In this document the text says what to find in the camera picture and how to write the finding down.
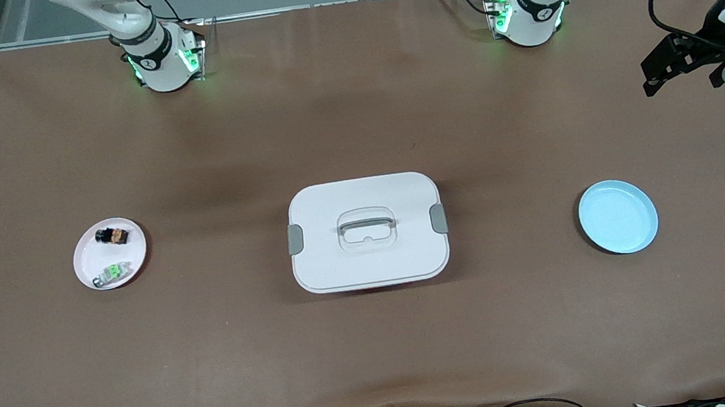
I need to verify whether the light blue round plate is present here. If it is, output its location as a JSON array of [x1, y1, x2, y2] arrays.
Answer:
[[574, 175, 663, 259]]

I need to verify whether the pale pink round plate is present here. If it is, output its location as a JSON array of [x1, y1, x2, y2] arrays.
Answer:
[[68, 215, 153, 293]]

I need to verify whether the aluminium table edge rail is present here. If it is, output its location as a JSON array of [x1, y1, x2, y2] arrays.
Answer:
[[0, 0, 444, 51]]

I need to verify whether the green push-button switch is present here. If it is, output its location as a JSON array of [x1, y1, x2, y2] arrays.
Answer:
[[90, 260, 135, 290]]

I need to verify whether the grey box latch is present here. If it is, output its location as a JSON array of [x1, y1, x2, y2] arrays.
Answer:
[[429, 202, 449, 235], [286, 223, 306, 256]]

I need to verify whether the grey lid handle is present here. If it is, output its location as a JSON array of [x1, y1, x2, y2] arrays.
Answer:
[[336, 214, 398, 237]]

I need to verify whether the pink storage box white lid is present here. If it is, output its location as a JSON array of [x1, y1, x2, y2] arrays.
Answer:
[[281, 168, 454, 298]]

